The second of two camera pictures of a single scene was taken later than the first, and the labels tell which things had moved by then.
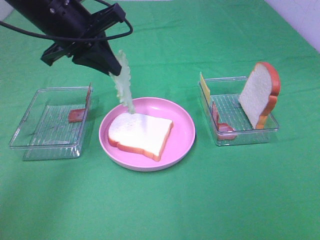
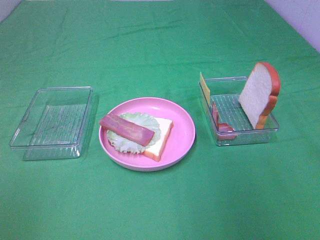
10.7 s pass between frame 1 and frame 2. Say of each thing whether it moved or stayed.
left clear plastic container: stayed
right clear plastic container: stayed
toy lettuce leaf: moved
